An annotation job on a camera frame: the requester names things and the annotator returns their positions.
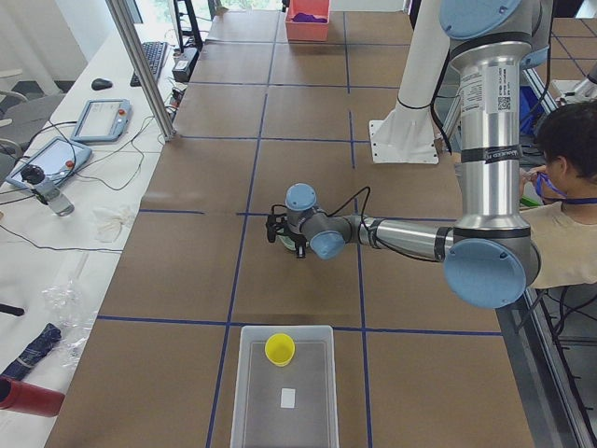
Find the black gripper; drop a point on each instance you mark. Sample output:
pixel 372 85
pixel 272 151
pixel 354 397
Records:
pixel 295 243

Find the mint green bowl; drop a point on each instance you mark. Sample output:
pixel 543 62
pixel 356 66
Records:
pixel 287 242

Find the yellow plastic cup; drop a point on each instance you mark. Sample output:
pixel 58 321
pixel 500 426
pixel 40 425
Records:
pixel 280 349

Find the purple cloth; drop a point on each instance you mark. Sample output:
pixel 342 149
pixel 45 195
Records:
pixel 302 17

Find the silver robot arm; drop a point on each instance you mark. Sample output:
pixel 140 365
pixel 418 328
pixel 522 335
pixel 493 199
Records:
pixel 488 255

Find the black box device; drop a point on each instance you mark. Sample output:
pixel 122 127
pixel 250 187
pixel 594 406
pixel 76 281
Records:
pixel 184 64

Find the clear plastic bin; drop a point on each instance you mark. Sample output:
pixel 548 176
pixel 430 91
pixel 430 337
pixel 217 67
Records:
pixel 290 406

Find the pink plastic tray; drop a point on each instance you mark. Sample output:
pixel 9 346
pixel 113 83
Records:
pixel 308 32

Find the upper teach pendant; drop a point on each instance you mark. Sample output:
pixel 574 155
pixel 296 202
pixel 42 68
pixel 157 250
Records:
pixel 102 121

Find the teach pendant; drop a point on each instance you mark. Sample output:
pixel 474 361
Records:
pixel 102 121
pixel 58 159

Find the crumpled clear plastic wrap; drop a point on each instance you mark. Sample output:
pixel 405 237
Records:
pixel 69 313

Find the black keyboard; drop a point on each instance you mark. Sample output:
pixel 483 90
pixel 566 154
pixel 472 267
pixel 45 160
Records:
pixel 155 53

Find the lower teach pendant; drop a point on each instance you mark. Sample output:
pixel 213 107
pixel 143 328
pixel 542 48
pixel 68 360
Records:
pixel 58 159

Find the black computer mouse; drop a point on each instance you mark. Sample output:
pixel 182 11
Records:
pixel 100 84

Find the clear water bottle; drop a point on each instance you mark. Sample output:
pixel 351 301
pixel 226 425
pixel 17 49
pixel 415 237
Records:
pixel 46 191

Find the seated person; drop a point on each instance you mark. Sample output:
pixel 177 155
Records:
pixel 563 228

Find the folded dark blue umbrella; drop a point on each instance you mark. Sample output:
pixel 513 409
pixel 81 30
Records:
pixel 33 353

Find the red bottle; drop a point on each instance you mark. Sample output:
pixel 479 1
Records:
pixel 20 397

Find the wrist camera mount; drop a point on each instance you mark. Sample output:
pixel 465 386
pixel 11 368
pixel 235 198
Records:
pixel 275 223

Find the white camera column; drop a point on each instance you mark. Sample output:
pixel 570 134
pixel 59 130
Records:
pixel 407 134

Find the aluminium frame post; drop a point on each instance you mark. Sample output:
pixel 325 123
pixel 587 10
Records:
pixel 123 20

